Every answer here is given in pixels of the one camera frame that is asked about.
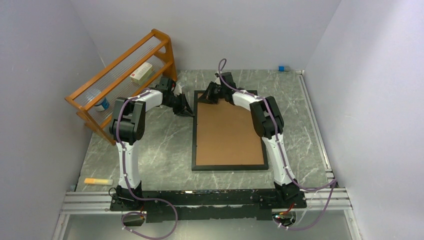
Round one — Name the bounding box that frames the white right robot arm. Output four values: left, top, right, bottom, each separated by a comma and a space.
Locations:
198, 72, 300, 208

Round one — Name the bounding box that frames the white red medicine box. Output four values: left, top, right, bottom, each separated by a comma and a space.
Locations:
129, 62, 154, 86

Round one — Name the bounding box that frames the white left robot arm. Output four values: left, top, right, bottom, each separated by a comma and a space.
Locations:
109, 77, 195, 210

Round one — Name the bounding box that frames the orange yellow marker pen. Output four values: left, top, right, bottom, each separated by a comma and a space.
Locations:
84, 178, 114, 186

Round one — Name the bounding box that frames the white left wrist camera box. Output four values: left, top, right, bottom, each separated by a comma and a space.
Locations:
173, 83, 183, 96

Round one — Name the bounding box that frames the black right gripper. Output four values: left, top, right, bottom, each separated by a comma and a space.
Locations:
198, 82, 227, 106

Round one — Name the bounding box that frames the blue capped small bottle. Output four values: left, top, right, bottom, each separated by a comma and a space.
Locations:
278, 65, 291, 72

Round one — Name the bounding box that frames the brown backing board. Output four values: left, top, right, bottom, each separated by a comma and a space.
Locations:
195, 93, 266, 167

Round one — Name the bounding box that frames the black picture frame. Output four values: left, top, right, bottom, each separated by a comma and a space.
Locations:
191, 90, 270, 172

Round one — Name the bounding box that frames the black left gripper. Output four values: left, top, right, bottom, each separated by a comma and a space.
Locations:
164, 93, 195, 119

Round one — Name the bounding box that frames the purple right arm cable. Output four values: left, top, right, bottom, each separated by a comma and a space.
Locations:
216, 58, 339, 232

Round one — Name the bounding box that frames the blue labelled plastic bottle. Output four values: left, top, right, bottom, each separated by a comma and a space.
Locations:
87, 88, 110, 112

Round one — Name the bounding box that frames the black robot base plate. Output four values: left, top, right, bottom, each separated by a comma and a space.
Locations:
109, 188, 307, 223

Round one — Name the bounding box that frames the orange wooden shelf rack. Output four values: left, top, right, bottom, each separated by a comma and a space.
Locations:
65, 29, 178, 145

